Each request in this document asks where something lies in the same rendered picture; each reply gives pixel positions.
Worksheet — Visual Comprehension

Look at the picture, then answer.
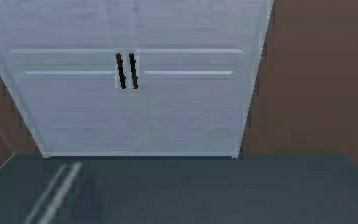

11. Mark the white two-door cupboard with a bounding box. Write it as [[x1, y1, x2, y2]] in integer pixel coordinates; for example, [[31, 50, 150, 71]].
[[0, 0, 275, 159]]

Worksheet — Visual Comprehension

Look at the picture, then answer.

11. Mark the black bar handle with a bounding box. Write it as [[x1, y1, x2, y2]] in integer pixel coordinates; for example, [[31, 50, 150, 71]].
[[128, 52, 139, 90], [115, 52, 127, 90]]

